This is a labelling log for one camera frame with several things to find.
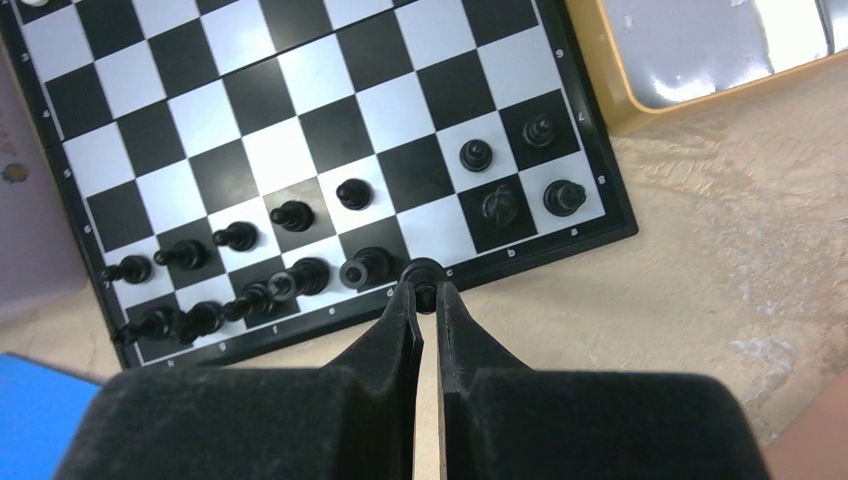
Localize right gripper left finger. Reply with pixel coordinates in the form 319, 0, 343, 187
56, 282, 423, 479

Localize gold rectangular metal tin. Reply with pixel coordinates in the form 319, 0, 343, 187
564, 0, 847, 135

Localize black pawn a-file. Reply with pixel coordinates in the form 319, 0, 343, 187
522, 113, 556, 149

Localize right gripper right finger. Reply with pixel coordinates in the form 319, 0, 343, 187
436, 282, 769, 479

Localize black chess pawn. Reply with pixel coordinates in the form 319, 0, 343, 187
101, 255, 152, 285
153, 239, 208, 270

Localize black chess piece d-file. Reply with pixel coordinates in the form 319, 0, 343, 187
339, 247, 394, 289

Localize black chess knight g-file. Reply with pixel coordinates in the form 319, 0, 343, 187
171, 301, 224, 345

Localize black chess piece corner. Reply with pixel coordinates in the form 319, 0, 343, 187
543, 179, 587, 217

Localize black chess bishop c-file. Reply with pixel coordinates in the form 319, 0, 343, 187
399, 257, 448, 315

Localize orange plastic tiered organizer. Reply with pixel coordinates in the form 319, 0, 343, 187
765, 372, 847, 479

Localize blue folder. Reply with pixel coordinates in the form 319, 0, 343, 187
1, 353, 100, 479

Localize black chess rook corner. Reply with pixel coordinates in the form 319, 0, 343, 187
111, 306, 175, 345

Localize black pawn b-file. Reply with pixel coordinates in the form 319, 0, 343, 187
459, 139, 494, 173

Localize black and silver chessboard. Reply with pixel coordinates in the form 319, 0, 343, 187
1, 1, 638, 368

